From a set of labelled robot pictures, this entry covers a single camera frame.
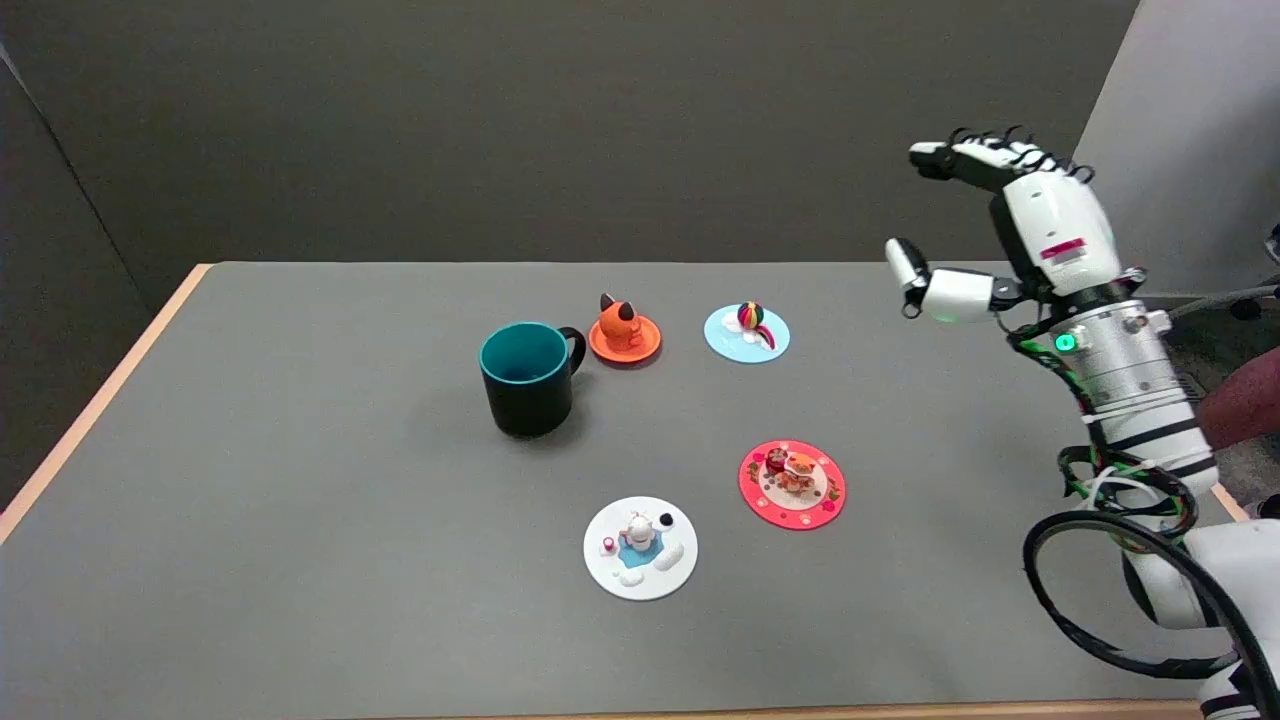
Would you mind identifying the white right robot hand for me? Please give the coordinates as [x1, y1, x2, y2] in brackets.
[885, 127, 1148, 324]

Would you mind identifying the black mug teal inside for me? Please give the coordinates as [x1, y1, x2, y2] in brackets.
[479, 321, 587, 438]

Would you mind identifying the light blue balloon cup lid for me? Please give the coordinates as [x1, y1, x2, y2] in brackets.
[703, 301, 791, 365]

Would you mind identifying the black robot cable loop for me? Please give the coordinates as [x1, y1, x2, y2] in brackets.
[1022, 510, 1280, 720]

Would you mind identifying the orange cat cup lid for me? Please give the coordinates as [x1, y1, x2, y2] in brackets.
[588, 293, 662, 365]

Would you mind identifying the white cup lid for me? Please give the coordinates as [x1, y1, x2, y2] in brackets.
[583, 496, 699, 602]

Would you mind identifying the person's bare leg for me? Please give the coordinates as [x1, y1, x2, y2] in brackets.
[1195, 348, 1280, 451]

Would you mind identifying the red cup lid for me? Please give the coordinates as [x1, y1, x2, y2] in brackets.
[738, 439, 847, 531]

